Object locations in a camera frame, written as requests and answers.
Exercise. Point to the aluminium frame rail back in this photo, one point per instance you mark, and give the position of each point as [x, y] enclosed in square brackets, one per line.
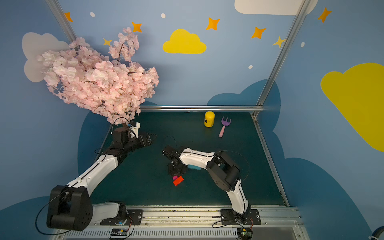
[202, 108]

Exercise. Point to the teal block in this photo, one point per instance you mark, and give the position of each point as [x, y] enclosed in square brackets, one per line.
[192, 167]

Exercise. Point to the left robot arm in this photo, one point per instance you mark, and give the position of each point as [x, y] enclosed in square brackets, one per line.
[70, 206]

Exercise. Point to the right circuit board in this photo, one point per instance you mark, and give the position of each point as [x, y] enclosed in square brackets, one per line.
[244, 234]

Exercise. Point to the circuit board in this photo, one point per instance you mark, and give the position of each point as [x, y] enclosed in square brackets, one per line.
[119, 234]
[244, 234]

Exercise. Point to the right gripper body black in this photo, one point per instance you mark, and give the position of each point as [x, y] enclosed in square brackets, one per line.
[175, 168]

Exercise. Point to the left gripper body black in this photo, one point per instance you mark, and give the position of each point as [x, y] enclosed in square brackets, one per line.
[145, 139]

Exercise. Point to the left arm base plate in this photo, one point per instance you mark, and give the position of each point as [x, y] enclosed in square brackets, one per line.
[128, 217]

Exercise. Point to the pink cherry blossom tree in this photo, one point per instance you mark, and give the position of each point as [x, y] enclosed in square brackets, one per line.
[111, 86]

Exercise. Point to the aluminium front rail bed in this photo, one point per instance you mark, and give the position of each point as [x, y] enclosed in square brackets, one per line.
[197, 223]

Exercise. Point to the yellow cylindrical bottle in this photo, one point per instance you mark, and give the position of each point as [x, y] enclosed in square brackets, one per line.
[209, 119]

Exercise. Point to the left circuit board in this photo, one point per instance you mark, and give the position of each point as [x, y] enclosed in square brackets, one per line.
[119, 234]

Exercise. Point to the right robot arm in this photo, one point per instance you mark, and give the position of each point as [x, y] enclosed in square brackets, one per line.
[222, 169]

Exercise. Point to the red block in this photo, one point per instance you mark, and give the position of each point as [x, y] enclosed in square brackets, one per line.
[179, 180]

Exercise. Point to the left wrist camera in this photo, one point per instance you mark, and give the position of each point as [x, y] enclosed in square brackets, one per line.
[134, 130]

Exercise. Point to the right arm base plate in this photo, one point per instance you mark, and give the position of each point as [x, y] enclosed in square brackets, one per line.
[230, 217]

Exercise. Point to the purple pink toy fork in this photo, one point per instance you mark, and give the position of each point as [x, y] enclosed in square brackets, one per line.
[225, 122]

